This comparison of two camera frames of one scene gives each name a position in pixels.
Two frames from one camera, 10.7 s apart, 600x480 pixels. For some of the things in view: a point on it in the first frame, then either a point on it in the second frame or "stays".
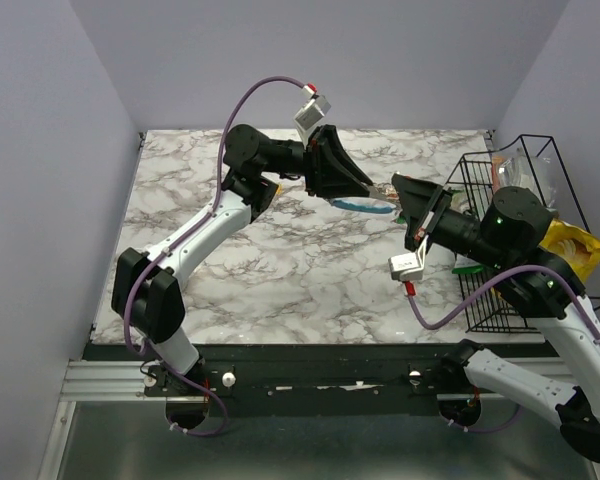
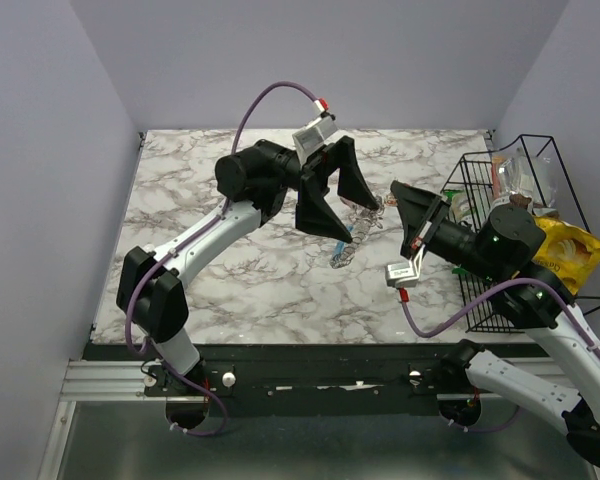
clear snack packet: (521, 170) stays
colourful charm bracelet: (388, 192) -> (363, 218)
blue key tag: (362, 205) -> (340, 245)
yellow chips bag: (579, 248) stays
